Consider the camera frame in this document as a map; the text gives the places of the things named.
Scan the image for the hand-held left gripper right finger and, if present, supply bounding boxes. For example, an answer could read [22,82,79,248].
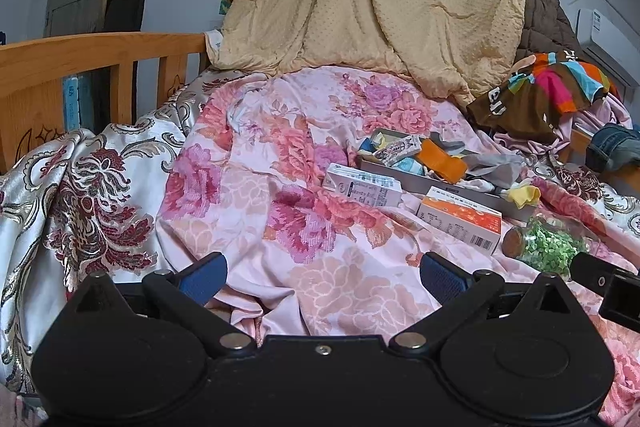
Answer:
[389,252,576,353]

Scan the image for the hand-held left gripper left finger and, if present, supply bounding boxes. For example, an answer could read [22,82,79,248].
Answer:
[62,252,256,353]

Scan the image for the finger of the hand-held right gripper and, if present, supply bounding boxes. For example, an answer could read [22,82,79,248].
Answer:
[569,251,626,293]

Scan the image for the grey box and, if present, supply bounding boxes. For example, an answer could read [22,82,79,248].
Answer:
[357,127,536,223]

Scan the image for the pale grey cloth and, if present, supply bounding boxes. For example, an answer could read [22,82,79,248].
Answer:
[462,152,526,195]

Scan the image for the glass jar with green bits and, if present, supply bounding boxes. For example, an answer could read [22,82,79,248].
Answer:
[501,214,591,280]

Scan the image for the orange carton box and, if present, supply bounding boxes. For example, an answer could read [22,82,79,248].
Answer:
[415,186,503,258]

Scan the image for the yellow sock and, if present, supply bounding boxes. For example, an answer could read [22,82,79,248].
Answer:
[502,184,542,210]

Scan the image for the cartoon printed towel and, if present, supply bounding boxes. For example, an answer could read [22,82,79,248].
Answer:
[362,131,431,180]

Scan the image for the white carton box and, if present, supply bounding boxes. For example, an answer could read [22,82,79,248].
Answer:
[320,163,403,210]

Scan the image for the blue jeans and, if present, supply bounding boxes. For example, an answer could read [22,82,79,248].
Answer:
[585,122,640,175]

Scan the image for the small printed carton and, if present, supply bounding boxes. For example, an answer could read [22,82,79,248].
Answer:
[372,134,423,168]

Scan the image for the pink floral bed sheet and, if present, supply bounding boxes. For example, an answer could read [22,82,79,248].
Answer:
[155,67,640,427]

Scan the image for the pale pink garment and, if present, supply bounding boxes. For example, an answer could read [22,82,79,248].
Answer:
[492,94,633,158]

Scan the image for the brown colourful garment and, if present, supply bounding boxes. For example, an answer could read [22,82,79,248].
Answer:
[467,49,621,145]

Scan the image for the blue printed panel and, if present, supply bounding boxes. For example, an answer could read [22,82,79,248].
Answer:
[61,74,93,130]

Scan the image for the white air conditioner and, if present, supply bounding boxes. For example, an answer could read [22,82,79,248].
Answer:
[575,7,640,80]

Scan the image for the brown quilted blanket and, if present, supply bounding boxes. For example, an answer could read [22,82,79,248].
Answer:
[520,0,588,68]

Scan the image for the beige dotted blanket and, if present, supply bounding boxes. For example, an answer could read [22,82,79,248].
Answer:
[207,0,531,108]

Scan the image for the dark wooden door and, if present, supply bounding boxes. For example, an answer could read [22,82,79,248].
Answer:
[44,0,150,122]

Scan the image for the wooden bed frame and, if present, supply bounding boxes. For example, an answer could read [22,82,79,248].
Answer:
[0,32,211,175]

